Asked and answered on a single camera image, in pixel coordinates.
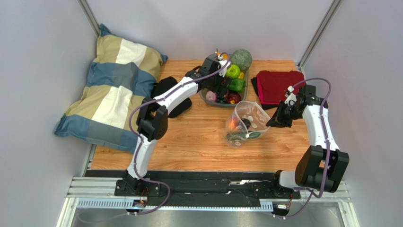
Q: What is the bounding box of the dark grape bunch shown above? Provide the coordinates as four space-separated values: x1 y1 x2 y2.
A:
216 94 228 104

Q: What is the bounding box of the clear polka dot zip bag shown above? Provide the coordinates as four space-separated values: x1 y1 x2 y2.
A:
225 101 271 148

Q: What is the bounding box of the peach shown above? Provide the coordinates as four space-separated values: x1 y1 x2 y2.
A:
228 118 239 131

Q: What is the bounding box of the green cucumber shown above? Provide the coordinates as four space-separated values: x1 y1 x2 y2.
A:
226 131 262 141

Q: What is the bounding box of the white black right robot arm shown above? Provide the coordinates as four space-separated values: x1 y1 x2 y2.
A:
266 85 350 195

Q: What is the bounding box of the green bell pepper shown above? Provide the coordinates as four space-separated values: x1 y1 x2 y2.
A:
228 79 245 92

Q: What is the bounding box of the green apple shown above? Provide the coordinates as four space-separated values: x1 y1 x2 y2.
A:
225 64 241 79

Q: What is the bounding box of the red apple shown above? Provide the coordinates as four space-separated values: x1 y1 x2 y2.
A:
227 91 242 105

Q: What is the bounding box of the grey fruit basket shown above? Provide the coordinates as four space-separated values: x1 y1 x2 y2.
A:
195 52 248 107

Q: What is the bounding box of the red folded cloth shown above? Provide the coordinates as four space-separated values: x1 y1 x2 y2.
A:
251 70 304 110

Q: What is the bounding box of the green cantaloupe melon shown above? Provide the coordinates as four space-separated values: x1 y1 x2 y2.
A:
230 49 253 71

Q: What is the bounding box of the black cap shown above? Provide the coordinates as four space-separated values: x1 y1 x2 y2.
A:
150 76 192 118

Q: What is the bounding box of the striped blue beige pillow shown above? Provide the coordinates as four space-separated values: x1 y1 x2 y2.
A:
54 24 168 152

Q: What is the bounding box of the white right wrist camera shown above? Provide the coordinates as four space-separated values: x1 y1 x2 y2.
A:
284 86 297 106

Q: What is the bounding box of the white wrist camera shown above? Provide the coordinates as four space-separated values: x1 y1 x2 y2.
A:
284 86 297 106
217 56 231 77

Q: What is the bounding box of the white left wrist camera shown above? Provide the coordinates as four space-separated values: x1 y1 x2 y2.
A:
217 56 231 77

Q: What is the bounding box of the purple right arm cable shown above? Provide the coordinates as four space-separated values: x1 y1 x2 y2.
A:
272 78 332 220

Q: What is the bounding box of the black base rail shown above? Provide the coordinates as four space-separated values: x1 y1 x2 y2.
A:
85 170 301 208

